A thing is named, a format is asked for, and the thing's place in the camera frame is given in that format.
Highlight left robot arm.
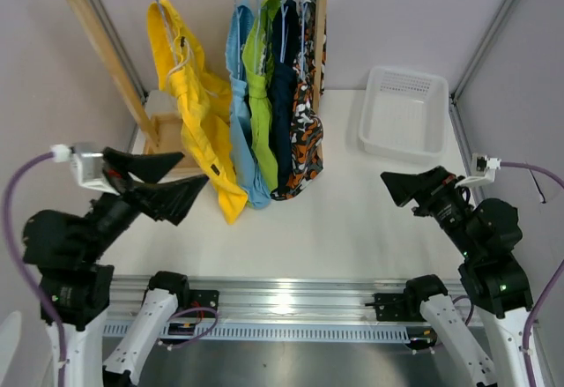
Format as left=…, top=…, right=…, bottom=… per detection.
left=22, top=144, right=208, bottom=386

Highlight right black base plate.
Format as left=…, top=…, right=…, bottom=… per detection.
left=364, top=293, right=425, bottom=323

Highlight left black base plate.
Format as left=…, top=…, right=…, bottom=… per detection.
left=178, top=289, right=220, bottom=320

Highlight white plastic basket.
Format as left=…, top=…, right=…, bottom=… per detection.
left=358, top=66, right=449, bottom=166

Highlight blue hanger of camouflage shorts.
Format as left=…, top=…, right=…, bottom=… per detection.
left=300, top=0, right=308, bottom=69

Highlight white slotted cable duct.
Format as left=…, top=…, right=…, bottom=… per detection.
left=101, top=324, right=409, bottom=343

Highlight light blue shorts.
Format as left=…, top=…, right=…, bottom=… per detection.
left=226, top=3, right=271, bottom=209

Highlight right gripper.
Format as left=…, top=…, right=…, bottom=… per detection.
left=380, top=163, right=479, bottom=257

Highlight blue hanger of yellow shorts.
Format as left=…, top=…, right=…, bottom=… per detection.
left=154, top=0, right=181, bottom=66

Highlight yellow shorts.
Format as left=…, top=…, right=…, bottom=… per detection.
left=147, top=0, right=248, bottom=224

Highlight lime green shorts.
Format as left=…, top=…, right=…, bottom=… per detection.
left=242, top=0, right=281, bottom=192

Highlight blue hanger of light-blue shorts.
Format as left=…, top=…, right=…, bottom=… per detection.
left=227, top=0, right=244, bottom=80

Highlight navy blue shorts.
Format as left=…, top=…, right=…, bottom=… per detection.
left=268, top=0, right=300, bottom=194

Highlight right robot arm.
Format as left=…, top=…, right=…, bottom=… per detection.
left=381, top=157, right=545, bottom=386

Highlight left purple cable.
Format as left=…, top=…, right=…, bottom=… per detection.
left=3, top=152, right=70, bottom=387

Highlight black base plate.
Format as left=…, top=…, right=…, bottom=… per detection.
left=364, top=293, right=425, bottom=323
left=178, top=289, right=220, bottom=320

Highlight aluminium mounting rail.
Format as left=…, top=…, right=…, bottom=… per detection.
left=101, top=274, right=477, bottom=327

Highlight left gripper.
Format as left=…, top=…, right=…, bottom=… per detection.
left=81, top=144, right=210, bottom=259

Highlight orange camouflage shorts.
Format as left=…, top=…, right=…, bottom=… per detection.
left=271, top=0, right=323, bottom=201

